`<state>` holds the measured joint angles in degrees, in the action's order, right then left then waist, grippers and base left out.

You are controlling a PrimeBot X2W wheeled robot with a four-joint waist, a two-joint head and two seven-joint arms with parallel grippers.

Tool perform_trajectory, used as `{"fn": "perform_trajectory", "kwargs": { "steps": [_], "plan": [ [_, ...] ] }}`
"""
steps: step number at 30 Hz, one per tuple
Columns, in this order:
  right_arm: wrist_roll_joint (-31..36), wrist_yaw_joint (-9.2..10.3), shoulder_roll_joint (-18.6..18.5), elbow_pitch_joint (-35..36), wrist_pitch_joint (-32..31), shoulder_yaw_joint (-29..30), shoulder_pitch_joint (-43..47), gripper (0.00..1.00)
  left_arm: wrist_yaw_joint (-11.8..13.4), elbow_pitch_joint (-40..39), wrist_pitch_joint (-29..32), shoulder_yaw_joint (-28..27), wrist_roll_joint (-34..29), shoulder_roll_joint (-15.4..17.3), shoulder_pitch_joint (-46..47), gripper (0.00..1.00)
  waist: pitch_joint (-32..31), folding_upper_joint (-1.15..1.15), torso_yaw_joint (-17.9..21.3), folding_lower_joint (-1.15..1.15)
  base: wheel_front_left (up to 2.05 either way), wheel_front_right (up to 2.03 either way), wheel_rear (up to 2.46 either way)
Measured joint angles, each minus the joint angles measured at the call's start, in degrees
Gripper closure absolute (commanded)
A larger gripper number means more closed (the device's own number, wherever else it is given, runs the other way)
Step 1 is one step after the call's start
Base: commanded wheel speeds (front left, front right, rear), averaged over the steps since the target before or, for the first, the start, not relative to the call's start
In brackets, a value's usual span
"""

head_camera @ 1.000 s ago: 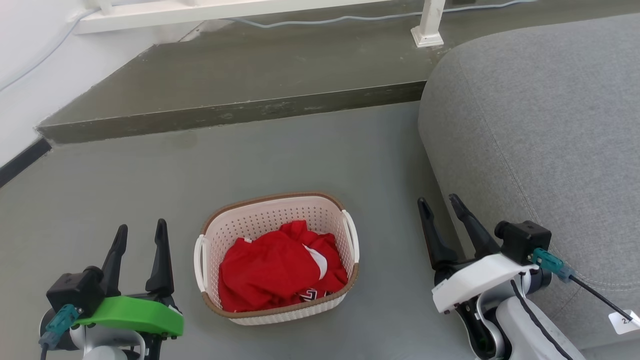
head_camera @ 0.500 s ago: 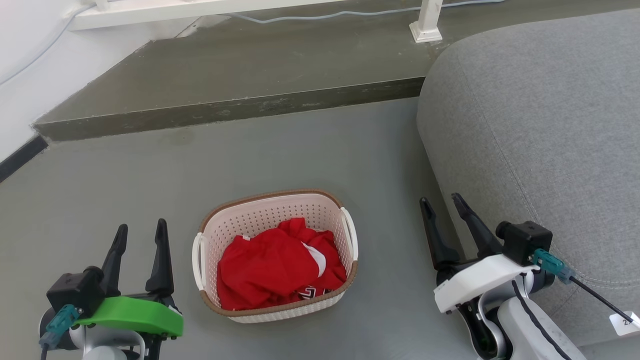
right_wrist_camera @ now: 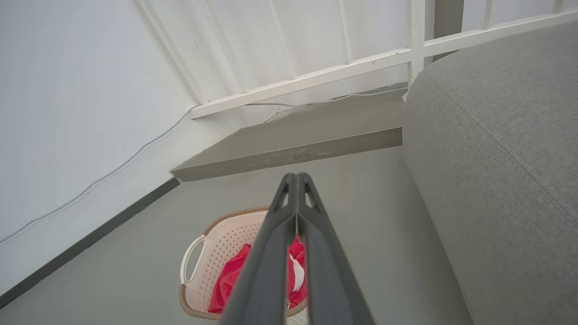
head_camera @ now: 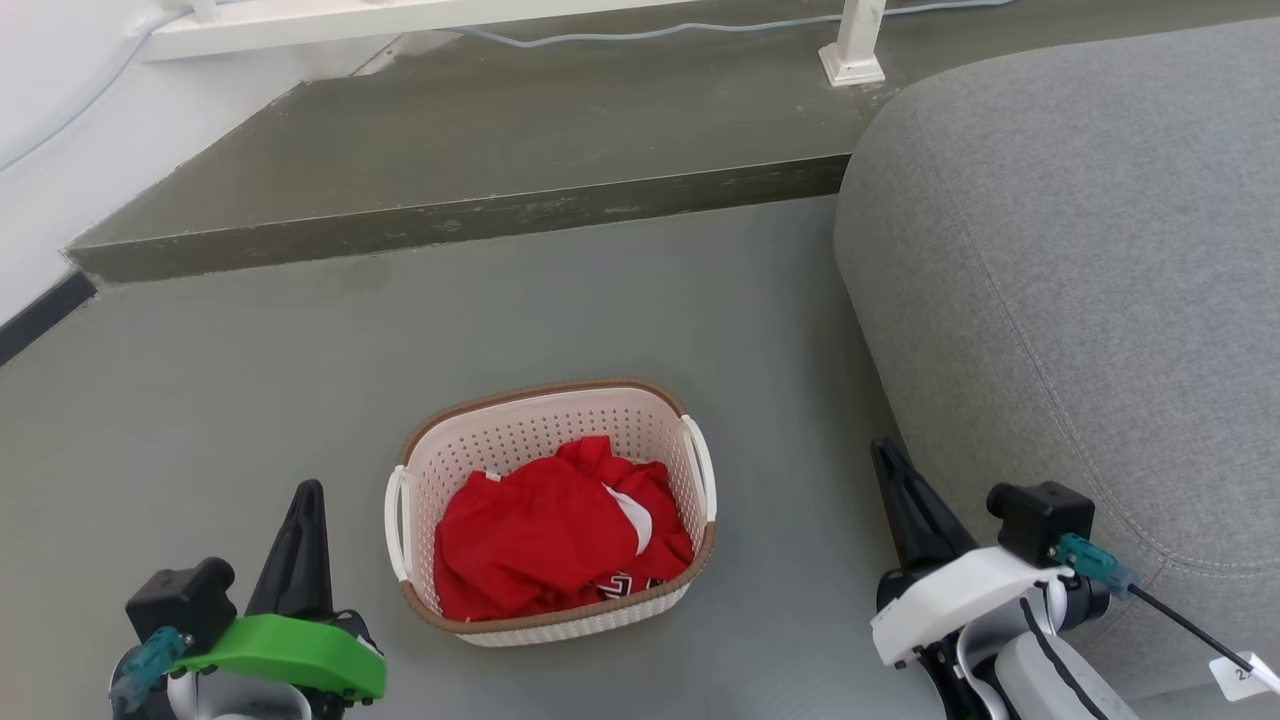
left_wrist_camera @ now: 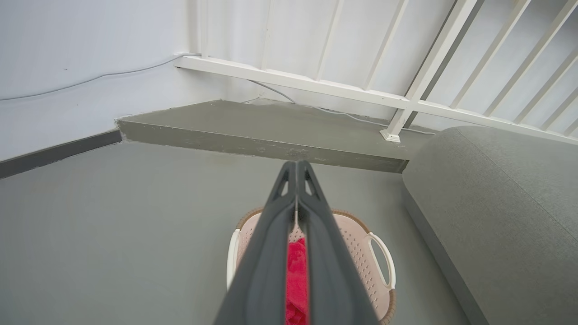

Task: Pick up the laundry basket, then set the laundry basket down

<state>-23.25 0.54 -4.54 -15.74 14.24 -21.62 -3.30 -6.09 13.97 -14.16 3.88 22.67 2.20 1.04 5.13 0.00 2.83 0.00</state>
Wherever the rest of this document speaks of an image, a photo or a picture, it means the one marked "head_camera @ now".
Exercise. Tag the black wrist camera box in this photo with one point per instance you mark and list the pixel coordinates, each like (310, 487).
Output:
(1040, 520)
(180, 600)

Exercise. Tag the cream perforated laundry basket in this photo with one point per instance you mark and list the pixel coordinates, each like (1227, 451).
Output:
(520, 425)

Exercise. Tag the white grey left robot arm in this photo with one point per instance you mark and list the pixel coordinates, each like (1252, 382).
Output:
(230, 700)

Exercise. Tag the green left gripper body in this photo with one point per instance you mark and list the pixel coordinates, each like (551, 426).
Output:
(290, 650)

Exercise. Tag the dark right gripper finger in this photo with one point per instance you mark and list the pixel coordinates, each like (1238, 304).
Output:
(920, 520)

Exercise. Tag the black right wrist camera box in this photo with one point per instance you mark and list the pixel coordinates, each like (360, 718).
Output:
(1040, 520)

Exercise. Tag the white paper tag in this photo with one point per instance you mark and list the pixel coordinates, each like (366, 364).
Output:
(1245, 675)

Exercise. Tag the red garment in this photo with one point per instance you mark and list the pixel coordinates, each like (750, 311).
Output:
(530, 540)

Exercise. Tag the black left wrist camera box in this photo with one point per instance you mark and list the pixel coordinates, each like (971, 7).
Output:
(180, 600)

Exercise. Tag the grey fabric sofa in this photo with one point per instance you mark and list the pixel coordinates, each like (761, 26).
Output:
(1080, 300)

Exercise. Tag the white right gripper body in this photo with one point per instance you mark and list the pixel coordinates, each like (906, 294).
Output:
(950, 600)

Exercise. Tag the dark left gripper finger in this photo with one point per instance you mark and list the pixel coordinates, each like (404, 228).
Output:
(295, 560)

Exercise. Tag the white metal rack frame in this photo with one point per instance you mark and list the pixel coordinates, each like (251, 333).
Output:
(400, 18)

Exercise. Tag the black baseboard strip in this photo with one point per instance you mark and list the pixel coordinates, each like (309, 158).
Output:
(40, 318)

